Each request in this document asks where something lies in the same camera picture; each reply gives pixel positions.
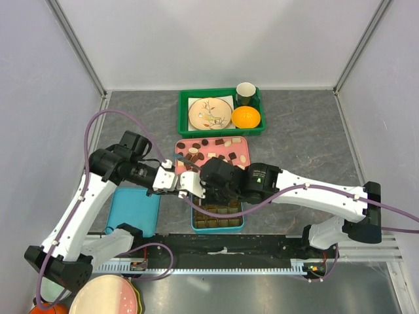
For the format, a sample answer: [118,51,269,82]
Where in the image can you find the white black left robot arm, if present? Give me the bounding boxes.
[24,131,177,293]

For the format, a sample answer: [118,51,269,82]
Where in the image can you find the pink white plate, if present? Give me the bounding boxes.
[69,275,143,314]

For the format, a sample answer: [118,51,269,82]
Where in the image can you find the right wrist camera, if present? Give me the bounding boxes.
[177,171,206,199]

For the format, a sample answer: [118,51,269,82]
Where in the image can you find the metal tongs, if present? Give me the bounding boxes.
[173,154,201,172]

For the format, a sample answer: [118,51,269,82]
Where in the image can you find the green mug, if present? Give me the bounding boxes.
[236,82,261,107]

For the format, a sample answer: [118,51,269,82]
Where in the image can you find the pink chocolate tray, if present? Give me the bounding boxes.
[175,136,251,169]

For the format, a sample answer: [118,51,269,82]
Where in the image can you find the blue chocolate tin box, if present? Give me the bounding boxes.
[191,196,246,234]

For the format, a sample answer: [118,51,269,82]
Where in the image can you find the slotted cable duct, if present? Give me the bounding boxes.
[93,259,308,276]

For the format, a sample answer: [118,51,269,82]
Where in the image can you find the blue tin lid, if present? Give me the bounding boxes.
[105,188,160,237]

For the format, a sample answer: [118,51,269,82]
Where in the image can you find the orange red mug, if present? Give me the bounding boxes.
[29,297,69,314]

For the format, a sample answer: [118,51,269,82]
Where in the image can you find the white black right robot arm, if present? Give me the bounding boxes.
[200,158,382,258]

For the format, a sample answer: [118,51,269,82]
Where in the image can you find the aluminium frame rail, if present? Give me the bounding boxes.
[45,0,107,99]

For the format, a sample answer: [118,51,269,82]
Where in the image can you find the decorated ceramic plate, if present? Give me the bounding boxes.
[188,97,232,131]

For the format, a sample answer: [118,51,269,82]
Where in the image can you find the yellow bowl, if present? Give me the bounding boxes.
[231,106,261,129]

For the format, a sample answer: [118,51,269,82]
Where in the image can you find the brown plastic chocolate insert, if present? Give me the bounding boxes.
[193,199,244,229]

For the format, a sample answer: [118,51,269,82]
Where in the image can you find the pale green bowl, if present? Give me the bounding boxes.
[40,277,71,303]

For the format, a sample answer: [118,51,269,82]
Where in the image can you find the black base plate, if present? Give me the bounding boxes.
[132,234,337,260]

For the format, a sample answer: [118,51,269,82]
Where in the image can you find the green plastic crate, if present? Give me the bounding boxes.
[177,87,266,139]

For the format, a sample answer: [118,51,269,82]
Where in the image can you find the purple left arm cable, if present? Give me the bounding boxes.
[34,109,174,310]

